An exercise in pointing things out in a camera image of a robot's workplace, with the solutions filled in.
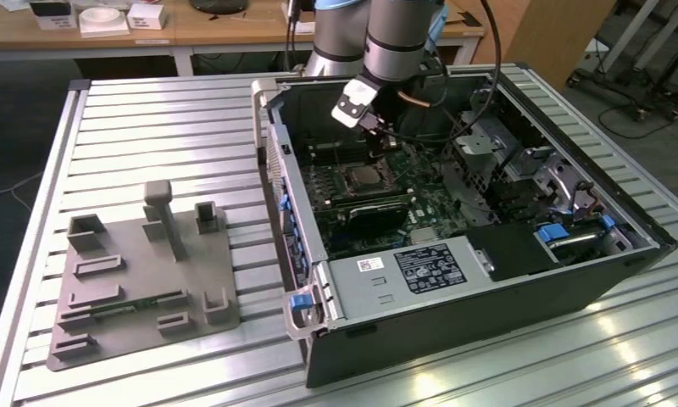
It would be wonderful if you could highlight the CPU socket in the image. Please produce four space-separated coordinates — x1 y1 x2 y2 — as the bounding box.
341 162 401 192

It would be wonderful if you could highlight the black expansion slot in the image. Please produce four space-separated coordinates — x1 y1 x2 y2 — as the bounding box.
315 192 406 209

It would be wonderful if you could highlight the grey metal drive cage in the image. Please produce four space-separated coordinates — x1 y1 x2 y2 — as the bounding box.
439 86 555 228

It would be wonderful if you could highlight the green motherboard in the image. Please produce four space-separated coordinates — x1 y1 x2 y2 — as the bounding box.
302 137 470 260

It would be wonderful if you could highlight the black expansion card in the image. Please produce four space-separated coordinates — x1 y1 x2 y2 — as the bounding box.
343 202 409 252

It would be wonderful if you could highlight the silver chipset heat sink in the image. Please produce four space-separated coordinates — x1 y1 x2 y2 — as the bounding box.
414 227 449 246

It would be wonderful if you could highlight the brown wooden panel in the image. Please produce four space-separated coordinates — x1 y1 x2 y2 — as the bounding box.
485 0 621 90

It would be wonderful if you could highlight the black plastic shroud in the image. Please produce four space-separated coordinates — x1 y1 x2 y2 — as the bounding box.
463 220 563 284

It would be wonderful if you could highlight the blue drive carrier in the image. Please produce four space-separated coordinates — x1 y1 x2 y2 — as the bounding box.
533 223 570 248

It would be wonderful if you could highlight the silver power supply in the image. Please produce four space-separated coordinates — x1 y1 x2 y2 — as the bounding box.
319 235 495 322

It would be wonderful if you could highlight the wooden desk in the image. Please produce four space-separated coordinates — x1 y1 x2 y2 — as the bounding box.
0 0 487 78

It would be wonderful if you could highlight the black round object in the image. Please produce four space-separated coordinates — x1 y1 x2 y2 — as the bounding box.
189 0 249 14

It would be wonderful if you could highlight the blue case latch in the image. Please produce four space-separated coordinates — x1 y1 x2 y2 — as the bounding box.
286 293 313 315

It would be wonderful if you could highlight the black wheeled stand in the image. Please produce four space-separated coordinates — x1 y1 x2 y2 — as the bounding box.
563 0 678 124

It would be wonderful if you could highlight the white printed box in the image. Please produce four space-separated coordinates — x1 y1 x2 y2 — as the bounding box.
125 3 169 31

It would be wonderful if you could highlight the black open PC case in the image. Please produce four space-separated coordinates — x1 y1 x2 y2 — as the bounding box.
249 66 678 389

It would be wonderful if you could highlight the grey parts rack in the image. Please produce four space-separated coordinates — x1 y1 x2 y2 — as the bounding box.
44 180 242 373

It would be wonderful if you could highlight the white box with round hollow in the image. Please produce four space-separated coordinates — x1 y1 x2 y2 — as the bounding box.
77 7 132 40

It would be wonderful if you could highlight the green RAM stick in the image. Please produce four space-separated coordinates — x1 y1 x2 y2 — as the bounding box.
89 296 162 319

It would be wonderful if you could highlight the white box with dark top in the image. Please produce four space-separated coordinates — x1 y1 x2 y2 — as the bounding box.
28 0 73 31

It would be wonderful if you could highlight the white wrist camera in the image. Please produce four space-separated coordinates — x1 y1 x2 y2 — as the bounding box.
330 77 383 127

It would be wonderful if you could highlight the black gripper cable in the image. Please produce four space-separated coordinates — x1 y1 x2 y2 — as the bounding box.
391 0 503 143

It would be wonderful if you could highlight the black hanging cable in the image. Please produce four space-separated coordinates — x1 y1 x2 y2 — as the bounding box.
284 0 313 69

